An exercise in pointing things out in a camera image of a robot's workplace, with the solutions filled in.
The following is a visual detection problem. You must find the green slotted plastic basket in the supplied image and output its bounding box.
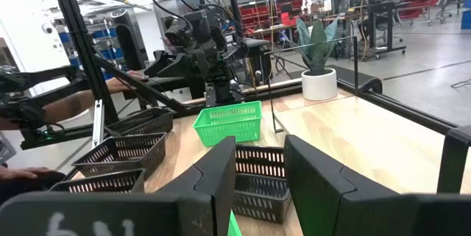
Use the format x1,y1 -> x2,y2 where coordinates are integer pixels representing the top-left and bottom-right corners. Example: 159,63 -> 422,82
227,210 -> 243,236
192,100 -> 263,148

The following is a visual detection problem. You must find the person's leg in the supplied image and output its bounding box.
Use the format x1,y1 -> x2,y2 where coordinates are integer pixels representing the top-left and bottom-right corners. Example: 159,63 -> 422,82
0,171 -> 68,206

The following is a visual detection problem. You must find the person's hand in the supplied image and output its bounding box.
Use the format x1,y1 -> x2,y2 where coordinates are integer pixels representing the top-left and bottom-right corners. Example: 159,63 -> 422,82
105,69 -> 149,93
0,165 -> 58,182

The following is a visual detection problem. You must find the black tower fan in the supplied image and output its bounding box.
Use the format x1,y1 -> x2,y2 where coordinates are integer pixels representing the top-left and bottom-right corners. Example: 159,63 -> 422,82
110,7 -> 149,71

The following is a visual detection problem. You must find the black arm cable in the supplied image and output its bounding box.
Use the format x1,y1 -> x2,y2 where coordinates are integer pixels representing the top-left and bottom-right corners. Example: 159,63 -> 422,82
149,0 -> 202,33

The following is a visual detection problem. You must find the blue storage bin rack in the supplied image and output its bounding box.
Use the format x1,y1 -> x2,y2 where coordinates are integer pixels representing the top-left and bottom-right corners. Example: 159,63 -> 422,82
54,18 -> 128,79

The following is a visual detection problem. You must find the silver aluminium bar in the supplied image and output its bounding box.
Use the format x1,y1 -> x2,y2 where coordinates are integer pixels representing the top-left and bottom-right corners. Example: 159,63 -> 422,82
91,99 -> 106,149

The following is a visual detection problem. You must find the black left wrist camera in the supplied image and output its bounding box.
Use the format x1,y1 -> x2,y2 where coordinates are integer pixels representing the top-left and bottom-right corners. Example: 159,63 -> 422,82
163,15 -> 193,46

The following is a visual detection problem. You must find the green artificial snake plant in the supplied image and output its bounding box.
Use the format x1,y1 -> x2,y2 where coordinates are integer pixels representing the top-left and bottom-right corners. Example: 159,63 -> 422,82
294,15 -> 341,75

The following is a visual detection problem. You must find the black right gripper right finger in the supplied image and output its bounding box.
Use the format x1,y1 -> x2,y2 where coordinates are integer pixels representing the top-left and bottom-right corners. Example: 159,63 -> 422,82
283,134 -> 471,236

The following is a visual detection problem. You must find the black slotted plastic basket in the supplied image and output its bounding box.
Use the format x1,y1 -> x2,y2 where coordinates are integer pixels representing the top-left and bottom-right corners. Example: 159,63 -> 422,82
71,132 -> 168,178
49,168 -> 147,195
231,143 -> 292,225
105,106 -> 174,137

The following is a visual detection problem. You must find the black stool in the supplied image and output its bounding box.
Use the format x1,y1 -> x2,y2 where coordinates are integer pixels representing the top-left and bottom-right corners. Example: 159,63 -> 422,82
241,37 -> 273,86

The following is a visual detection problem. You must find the black standing desk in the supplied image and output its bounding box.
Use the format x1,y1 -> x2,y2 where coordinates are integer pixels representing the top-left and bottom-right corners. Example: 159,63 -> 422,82
353,0 -> 408,60

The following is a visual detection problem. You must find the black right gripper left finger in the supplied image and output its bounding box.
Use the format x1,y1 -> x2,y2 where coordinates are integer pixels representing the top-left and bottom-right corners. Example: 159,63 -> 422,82
0,135 -> 237,236

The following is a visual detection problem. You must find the person's forearm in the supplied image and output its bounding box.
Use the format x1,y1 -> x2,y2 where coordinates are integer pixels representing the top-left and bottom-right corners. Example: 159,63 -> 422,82
0,88 -> 111,131

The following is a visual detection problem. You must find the black curved bracket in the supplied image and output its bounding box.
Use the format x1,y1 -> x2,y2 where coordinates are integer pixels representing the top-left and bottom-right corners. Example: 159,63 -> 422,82
359,76 -> 383,94

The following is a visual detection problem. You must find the black aluminium rig frame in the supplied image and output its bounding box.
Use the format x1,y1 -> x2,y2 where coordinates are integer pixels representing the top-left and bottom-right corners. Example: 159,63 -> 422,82
20,0 -> 471,195

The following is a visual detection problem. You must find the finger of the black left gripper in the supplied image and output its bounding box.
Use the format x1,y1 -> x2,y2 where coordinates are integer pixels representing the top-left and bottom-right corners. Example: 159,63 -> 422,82
167,52 -> 207,79
143,49 -> 174,79

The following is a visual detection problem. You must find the white round plant pot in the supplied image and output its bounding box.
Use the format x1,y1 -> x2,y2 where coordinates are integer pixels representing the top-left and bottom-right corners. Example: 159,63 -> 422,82
300,67 -> 339,101

